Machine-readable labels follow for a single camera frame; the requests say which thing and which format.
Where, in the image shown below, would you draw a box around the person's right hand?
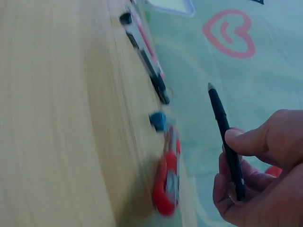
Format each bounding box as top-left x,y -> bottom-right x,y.
212,109 -> 303,227

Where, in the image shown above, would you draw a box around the red round object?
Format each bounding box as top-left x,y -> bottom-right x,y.
263,165 -> 283,177

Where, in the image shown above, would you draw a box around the blue pen cap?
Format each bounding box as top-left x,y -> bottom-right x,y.
149,112 -> 168,133

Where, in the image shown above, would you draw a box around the black pen with clear barrel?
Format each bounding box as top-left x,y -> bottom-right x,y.
125,25 -> 171,105

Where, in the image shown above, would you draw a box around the red pen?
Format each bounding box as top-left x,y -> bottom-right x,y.
131,9 -> 166,81

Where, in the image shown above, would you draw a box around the clear plastic box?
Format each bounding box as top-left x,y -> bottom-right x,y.
131,0 -> 196,18

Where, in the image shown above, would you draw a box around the black pen cap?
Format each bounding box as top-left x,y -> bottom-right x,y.
119,12 -> 134,26

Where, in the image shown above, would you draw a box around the red handled scissors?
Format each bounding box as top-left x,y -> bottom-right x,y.
152,125 -> 182,217

